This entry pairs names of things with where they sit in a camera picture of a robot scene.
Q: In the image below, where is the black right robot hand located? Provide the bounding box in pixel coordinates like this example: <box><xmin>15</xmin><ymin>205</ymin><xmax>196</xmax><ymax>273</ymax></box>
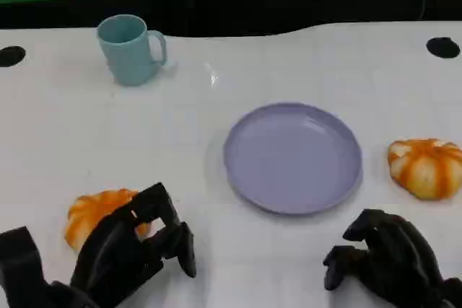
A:
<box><xmin>323</xmin><ymin>208</ymin><xmax>448</xmax><ymax>308</ymax></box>

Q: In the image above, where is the black table grommet hole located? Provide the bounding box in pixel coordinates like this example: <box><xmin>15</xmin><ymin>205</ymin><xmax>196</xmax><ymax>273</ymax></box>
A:
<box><xmin>426</xmin><ymin>36</ymin><xmax>461</xmax><ymax>59</ymax></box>
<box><xmin>0</xmin><ymin>45</ymin><xmax>27</xmax><ymax>68</ymax></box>

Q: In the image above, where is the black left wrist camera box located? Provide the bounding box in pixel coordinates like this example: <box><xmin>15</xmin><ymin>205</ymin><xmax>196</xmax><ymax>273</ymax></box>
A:
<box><xmin>0</xmin><ymin>226</ymin><xmax>50</xmax><ymax>308</ymax></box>

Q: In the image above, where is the orange white toy bread roll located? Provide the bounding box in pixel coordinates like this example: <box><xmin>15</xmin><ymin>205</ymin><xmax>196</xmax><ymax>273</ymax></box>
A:
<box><xmin>387</xmin><ymin>138</ymin><xmax>462</xmax><ymax>201</ymax></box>
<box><xmin>64</xmin><ymin>188</ymin><xmax>152</xmax><ymax>252</ymax></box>

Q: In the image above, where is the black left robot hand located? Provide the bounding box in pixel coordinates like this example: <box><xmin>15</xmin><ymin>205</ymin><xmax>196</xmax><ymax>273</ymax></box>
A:
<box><xmin>69</xmin><ymin>182</ymin><xmax>198</xmax><ymax>308</ymax></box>

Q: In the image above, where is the pale green mug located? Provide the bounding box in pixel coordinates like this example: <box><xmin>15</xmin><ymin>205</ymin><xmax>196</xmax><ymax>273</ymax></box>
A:
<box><xmin>96</xmin><ymin>14</ymin><xmax>168</xmax><ymax>87</ymax></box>

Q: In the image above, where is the black fabric under green cloth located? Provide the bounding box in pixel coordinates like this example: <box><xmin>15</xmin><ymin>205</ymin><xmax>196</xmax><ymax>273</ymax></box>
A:
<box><xmin>0</xmin><ymin>0</ymin><xmax>462</xmax><ymax>38</ymax></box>

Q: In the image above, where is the lilac plate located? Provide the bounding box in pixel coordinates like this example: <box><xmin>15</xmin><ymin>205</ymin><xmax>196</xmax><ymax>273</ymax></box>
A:
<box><xmin>222</xmin><ymin>102</ymin><xmax>363</xmax><ymax>216</ymax></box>

